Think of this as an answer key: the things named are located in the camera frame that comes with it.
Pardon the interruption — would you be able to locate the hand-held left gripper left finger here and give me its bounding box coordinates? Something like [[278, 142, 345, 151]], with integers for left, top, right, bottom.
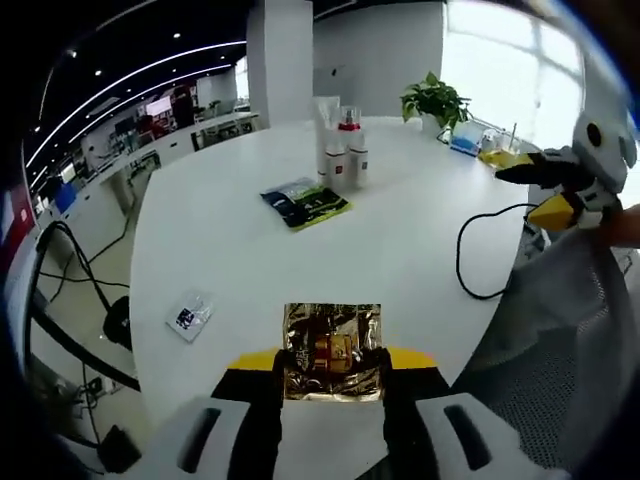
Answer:
[[147, 347, 284, 480]]

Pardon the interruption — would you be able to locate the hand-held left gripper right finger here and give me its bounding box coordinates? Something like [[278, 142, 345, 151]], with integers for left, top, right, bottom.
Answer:
[[381, 345, 531, 480]]

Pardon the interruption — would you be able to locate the gold foil skincare sachet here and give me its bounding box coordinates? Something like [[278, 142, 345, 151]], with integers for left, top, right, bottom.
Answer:
[[282, 301, 387, 403]]

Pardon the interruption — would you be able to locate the small white skincare sachet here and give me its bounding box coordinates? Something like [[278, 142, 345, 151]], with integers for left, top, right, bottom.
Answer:
[[164, 289, 218, 346]]

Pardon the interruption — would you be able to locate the small white skincare bottle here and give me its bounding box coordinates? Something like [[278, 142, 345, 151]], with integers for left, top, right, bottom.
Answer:
[[348, 139, 372, 190]]

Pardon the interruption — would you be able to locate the large red-collar skincare bottle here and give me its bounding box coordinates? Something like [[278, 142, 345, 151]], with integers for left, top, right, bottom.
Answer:
[[337, 104, 365, 151]]

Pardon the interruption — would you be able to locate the small translucent skincare bottle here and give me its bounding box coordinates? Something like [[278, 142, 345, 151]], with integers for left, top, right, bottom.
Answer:
[[322, 142, 351, 190]]

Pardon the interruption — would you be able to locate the white skincare tube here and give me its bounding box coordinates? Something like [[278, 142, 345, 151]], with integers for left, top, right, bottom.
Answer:
[[312, 96, 345, 184]]

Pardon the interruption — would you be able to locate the green silver skincare pouch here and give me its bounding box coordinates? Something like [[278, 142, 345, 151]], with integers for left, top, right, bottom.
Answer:
[[259, 175, 356, 234]]

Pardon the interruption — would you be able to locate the blue storage bin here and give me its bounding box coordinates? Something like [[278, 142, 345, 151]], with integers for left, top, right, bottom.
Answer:
[[53, 181, 80, 215]]

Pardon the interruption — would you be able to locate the person's right hand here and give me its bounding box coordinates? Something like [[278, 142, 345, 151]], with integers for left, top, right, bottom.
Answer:
[[598, 203, 640, 249]]

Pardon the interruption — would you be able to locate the potted green plant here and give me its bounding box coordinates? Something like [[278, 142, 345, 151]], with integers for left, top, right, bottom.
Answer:
[[398, 70, 474, 140]]

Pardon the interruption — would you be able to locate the grey mesh office chair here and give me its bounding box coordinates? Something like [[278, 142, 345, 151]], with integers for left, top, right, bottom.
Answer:
[[452, 224, 640, 474]]

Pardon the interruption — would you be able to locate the black floor box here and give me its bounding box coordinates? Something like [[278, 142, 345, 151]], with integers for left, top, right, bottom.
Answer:
[[98, 424, 143, 467]]

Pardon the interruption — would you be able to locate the white power strip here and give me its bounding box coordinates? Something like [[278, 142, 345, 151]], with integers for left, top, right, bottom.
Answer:
[[83, 377, 120, 397]]

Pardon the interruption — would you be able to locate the black stand base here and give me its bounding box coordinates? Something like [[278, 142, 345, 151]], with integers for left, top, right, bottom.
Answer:
[[101, 295, 133, 347]]

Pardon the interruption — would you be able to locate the white cabinet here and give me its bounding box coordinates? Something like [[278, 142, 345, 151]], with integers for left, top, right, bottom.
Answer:
[[312, 63, 347, 102]]

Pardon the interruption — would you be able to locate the white square pillar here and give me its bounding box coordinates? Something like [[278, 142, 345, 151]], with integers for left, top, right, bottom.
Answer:
[[245, 0, 316, 130]]

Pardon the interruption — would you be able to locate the white stand tray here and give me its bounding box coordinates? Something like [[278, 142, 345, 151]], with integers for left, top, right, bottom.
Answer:
[[3, 234, 46, 321]]

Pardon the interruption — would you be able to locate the long white counter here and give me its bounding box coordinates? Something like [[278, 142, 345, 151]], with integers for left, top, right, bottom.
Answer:
[[79, 110, 262, 204]]

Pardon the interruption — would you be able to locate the monitor with red screen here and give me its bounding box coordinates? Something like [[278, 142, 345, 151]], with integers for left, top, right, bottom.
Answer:
[[0, 182, 40, 249]]

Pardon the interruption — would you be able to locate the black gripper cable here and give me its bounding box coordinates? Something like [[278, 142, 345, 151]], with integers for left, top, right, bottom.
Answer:
[[454, 201, 540, 302]]

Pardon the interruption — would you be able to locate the black floor cable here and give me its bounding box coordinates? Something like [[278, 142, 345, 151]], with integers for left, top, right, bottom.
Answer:
[[37, 222, 132, 306]]

